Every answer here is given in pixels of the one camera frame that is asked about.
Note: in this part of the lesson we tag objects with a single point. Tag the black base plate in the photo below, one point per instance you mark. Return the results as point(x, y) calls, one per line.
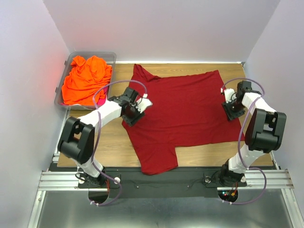
point(131, 183)

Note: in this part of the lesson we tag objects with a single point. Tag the aluminium frame rail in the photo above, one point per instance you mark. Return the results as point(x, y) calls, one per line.
point(268, 200)

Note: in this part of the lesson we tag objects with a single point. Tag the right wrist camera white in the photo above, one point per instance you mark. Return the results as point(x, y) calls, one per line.
point(229, 94)

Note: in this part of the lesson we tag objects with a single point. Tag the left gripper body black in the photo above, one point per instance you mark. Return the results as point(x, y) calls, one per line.
point(133, 118)

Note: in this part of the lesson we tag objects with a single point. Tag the dark red t shirt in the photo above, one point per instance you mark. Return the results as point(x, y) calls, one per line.
point(186, 111)

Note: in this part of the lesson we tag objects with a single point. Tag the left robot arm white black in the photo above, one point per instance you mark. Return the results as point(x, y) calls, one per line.
point(80, 136)

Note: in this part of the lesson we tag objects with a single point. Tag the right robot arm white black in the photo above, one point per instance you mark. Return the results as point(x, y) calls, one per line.
point(262, 129)

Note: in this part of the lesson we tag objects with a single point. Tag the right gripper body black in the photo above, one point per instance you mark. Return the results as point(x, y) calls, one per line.
point(233, 112)

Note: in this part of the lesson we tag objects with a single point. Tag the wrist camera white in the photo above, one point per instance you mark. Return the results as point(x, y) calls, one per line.
point(142, 104)
point(229, 94)

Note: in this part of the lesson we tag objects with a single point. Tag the orange t shirt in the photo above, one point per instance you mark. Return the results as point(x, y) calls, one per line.
point(85, 79)

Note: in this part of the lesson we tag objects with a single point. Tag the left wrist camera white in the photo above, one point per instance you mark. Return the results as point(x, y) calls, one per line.
point(142, 104)

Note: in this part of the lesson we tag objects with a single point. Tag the clear plastic bin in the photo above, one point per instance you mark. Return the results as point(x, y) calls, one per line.
point(108, 57)

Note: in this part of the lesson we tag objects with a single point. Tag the pink t shirt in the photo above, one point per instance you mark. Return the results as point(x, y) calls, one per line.
point(101, 96)

